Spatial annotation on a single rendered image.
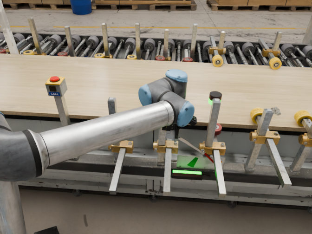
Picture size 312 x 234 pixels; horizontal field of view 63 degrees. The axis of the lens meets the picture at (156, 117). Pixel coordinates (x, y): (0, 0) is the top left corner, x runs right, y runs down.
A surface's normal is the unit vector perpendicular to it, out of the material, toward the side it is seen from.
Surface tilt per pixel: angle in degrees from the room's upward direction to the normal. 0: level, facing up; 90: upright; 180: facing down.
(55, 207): 0
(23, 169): 78
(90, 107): 0
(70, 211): 0
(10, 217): 92
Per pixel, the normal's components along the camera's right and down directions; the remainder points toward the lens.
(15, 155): 0.33, -0.17
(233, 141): -0.07, 0.61
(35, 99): 0.01, -0.79
